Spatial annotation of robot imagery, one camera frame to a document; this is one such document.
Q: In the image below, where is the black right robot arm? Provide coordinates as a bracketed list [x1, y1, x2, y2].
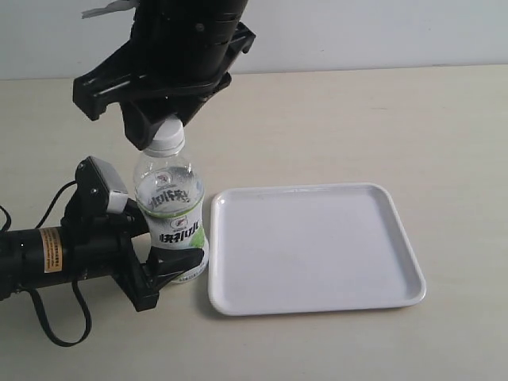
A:
[72, 1, 256, 151]

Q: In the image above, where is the white rectangular plastic tray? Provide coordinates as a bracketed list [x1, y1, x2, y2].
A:
[208, 183, 427, 316]

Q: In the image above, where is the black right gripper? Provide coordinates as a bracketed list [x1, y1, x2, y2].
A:
[72, 21, 256, 150]

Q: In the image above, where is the clear plastic water bottle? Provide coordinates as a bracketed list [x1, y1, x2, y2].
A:
[133, 147, 209, 283]

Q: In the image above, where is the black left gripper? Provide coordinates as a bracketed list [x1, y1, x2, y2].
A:
[61, 198, 205, 312]

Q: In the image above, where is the white bottle cap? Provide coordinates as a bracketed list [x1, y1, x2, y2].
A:
[149, 117, 185, 151]

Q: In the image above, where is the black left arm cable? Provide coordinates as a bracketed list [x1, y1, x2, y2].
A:
[0, 180, 93, 347]

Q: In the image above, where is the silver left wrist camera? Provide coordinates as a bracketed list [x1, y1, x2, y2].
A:
[75, 156, 129, 217]

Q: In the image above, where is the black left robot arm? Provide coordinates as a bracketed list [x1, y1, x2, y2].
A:
[1, 201, 204, 312]

